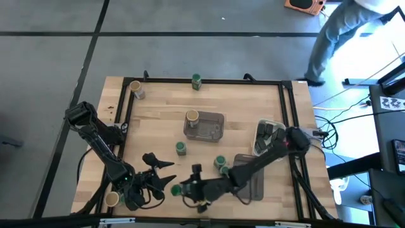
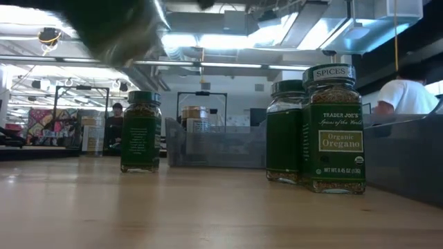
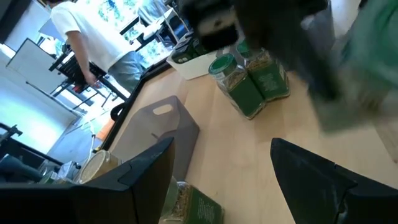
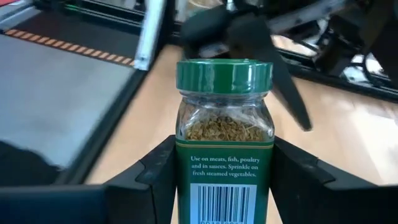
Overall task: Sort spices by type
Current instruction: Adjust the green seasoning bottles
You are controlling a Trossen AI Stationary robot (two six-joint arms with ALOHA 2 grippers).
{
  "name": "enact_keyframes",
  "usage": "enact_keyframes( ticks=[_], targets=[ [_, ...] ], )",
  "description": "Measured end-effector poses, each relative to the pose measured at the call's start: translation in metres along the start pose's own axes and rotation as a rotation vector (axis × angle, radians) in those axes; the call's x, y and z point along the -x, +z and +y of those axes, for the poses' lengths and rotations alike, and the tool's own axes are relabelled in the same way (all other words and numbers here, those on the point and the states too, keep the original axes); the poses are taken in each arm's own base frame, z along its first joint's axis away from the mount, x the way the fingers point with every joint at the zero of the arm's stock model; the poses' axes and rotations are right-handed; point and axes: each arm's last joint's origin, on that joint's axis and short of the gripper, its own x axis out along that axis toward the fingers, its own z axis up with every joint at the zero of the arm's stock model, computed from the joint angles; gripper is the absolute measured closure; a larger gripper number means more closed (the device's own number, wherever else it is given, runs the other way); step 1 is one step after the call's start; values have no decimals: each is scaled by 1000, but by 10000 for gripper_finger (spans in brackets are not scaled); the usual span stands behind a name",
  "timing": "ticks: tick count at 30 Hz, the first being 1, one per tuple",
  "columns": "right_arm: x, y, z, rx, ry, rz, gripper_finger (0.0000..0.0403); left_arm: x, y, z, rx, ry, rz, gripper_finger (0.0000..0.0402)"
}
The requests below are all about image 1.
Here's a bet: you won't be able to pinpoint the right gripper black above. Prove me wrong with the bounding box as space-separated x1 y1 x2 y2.
177 163 220 214

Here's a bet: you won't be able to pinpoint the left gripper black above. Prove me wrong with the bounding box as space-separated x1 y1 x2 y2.
135 152 178 201

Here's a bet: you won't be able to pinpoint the gold-lidded glass seasoning jar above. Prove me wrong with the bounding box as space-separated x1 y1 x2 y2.
185 109 201 129

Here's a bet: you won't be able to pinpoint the grey translucent plastic bin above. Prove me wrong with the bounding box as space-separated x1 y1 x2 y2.
233 153 265 202
183 110 225 143

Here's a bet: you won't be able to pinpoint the white plastic bin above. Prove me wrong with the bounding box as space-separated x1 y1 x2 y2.
252 118 287 158

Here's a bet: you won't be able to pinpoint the beige cup at bottom left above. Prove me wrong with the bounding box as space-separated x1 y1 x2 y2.
104 191 120 207

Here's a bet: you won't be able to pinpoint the beige cup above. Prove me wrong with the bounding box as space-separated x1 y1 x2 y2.
128 80 146 101
104 191 120 207

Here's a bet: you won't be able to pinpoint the beige cup at top left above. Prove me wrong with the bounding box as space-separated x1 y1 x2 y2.
128 80 146 101

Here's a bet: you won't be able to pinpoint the white plastic device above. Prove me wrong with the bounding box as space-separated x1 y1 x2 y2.
328 175 351 205

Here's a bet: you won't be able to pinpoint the dark chair base leg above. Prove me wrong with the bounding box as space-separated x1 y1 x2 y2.
0 135 25 149

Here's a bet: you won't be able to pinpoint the black desk leg beam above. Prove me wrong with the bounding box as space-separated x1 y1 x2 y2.
327 151 382 181

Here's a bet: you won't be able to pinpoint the dark grey desk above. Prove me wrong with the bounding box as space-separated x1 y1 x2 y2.
368 84 405 174
368 167 405 228

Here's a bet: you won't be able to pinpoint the black floor stand bar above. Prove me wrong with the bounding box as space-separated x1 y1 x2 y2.
343 77 380 86

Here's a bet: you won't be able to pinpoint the person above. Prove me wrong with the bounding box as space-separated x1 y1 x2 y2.
296 0 405 87

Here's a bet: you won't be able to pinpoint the orange box with black disc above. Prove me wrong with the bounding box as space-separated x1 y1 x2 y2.
283 0 327 16

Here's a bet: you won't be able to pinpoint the black smartphone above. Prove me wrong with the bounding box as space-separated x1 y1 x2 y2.
391 138 405 177

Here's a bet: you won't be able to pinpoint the white sheet black marks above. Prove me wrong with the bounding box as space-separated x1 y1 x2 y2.
379 96 405 111

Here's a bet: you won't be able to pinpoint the black monitor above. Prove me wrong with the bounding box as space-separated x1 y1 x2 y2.
376 61 405 96

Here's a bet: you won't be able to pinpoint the silver metal bracket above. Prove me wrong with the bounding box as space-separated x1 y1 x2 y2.
274 221 313 228
99 217 136 226

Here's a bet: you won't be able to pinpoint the black aluminium table frame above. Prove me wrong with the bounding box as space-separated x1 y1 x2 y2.
0 75 405 228

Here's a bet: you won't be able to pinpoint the black cable bundle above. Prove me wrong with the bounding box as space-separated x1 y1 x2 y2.
313 94 373 151

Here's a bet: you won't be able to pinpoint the yellow cable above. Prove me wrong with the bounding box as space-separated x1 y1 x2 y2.
312 52 405 111

